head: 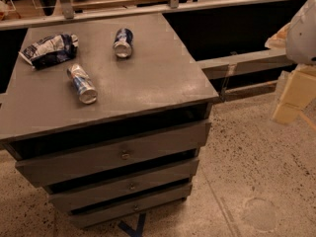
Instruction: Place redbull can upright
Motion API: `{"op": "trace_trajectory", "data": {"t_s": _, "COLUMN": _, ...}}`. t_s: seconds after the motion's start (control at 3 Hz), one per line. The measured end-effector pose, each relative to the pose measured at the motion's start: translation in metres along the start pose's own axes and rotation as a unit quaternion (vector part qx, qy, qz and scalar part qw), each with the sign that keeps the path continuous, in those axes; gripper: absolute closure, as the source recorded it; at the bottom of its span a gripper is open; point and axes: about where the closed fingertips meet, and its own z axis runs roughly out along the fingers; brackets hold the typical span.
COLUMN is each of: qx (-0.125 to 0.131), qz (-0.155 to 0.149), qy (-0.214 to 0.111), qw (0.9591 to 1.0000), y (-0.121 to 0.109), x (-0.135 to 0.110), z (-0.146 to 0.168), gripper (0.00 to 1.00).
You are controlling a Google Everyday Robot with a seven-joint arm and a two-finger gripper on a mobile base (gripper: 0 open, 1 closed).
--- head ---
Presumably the crumpled blue white chip bag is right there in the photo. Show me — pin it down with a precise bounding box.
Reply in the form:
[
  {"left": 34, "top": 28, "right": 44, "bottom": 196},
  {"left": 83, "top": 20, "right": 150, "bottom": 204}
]
[{"left": 19, "top": 34, "right": 79, "bottom": 70}]

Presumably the top grey drawer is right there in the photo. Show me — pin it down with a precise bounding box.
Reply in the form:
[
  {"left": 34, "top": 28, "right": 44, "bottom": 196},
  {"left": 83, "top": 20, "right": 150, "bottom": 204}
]
[{"left": 16, "top": 120, "right": 210, "bottom": 187}]

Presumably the bottom grey drawer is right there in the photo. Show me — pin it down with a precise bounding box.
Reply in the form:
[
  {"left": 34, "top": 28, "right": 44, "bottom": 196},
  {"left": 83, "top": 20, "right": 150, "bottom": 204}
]
[{"left": 69, "top": 183, "right": 192, "bottom": 228}]

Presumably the grey metal railing frame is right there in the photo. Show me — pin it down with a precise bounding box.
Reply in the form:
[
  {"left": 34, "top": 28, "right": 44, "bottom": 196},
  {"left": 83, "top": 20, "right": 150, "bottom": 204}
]
[{"left": 0, "top": 0, "right": 307, "bottom": 100}]

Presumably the blue silver Red Bull can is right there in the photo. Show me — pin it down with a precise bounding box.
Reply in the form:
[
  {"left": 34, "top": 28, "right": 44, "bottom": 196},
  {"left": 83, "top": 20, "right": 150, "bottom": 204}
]
[{"left": 67, "top": 63, "right": 98, "bottom": 105}]

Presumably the grey wooden drawer cabinet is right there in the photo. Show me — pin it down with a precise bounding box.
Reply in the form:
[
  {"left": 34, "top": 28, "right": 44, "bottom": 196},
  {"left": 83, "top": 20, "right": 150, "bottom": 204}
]
[{"left": 0, "top": 14, "right": 216, "bottom": 218}]

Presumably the middle grey drawer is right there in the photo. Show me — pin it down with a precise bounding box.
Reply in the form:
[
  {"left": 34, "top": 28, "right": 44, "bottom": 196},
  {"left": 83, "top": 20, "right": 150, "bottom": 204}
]
[{"left": 48, "top": 158, "right": 199, "bottom": 212}]

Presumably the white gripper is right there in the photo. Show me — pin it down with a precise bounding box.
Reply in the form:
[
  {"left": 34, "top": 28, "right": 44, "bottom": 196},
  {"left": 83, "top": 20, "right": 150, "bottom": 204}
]
[{"left": 265, "top": 0, "right": 316, "bottom": 124}]

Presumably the grey drawer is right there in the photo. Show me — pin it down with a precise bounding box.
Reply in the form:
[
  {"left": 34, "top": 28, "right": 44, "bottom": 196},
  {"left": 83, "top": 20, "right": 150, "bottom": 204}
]
[
  {"left": 69, "top": 183, "right": 192, "bottom": 228},
  {"left": 16, "top": 120, "right": 210, "bottom": 187},
  {"left": 48, "top": 158, "right": 199, "bottom": 212}
]

